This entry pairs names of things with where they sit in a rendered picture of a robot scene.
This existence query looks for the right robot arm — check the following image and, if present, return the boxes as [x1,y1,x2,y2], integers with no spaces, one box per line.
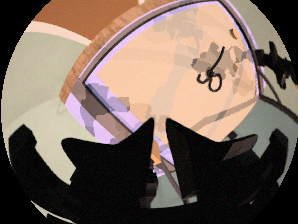
[263,52,297,90]

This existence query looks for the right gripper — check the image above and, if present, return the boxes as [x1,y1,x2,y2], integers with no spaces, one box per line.
[262,41,290,78]

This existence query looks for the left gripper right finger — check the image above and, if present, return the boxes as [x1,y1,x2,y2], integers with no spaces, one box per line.
[165,118,258,199]

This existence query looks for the black rope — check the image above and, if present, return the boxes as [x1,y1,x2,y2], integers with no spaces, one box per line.
[197,46,225,92]

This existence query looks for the black metal frame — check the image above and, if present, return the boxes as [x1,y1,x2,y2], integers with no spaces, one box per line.
[159,69,298,204]

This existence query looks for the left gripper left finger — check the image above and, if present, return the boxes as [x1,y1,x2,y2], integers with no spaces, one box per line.
[61,117,155,202]

